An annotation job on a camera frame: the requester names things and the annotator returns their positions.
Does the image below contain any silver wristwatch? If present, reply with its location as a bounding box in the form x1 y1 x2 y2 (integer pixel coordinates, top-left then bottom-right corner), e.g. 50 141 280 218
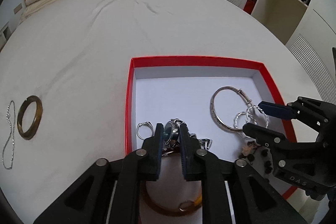
162 118 213 156

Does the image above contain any large silver bangle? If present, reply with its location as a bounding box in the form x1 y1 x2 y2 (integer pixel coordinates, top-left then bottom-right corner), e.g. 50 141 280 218
210 86 252 134

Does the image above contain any red shallow cardboard box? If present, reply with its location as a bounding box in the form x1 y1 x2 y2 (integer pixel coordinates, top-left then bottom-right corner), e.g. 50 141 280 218
124 55 299 200

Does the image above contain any amber orange bangle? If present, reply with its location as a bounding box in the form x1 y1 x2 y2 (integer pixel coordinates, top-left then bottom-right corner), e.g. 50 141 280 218
140 184 203 218

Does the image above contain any white bed sheet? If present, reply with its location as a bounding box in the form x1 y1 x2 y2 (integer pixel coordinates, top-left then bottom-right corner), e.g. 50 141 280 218
1 0 320 223

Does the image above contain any dark green jade bangle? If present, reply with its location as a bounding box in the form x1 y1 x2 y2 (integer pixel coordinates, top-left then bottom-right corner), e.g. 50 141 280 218
17 95 43 140

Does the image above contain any small silver ring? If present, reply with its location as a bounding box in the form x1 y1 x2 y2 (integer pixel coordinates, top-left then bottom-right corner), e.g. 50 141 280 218
135 121 154 140

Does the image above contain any beaded bracelet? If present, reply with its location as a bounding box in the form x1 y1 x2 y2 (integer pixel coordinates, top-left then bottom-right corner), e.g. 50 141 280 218
239 140 274 175

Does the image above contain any thin silver chain necklace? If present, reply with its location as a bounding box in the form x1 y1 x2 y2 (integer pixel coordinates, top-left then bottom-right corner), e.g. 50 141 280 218
2 100 17 170

